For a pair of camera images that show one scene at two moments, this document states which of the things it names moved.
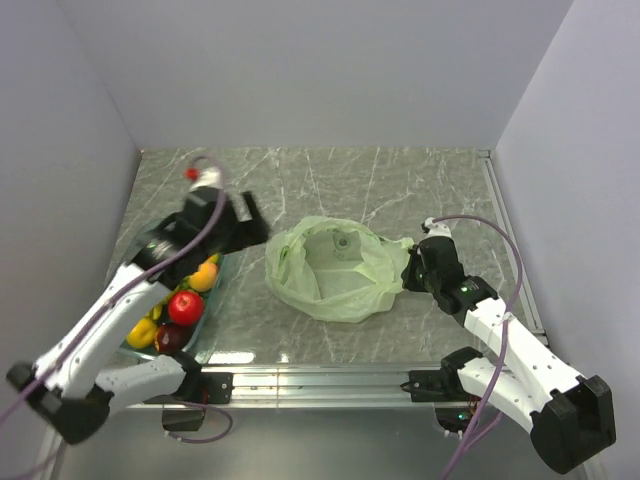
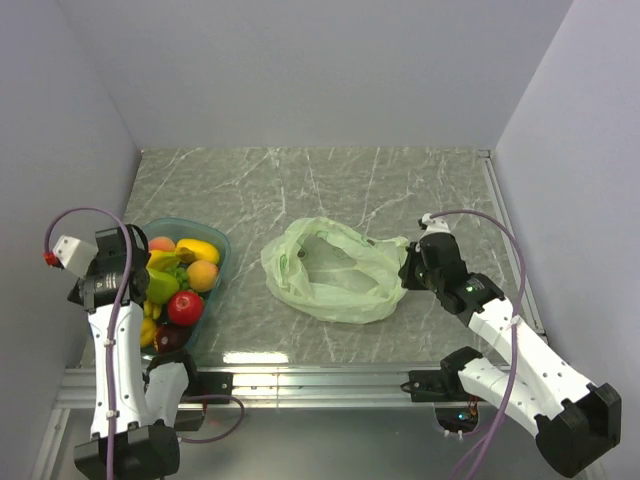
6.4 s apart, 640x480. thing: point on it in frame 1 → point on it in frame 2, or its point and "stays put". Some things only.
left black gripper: (247, 231) → (93, 270)
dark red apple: (172, 339) stays put
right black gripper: (408, 274) stays put
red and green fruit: (185, 307) stays put
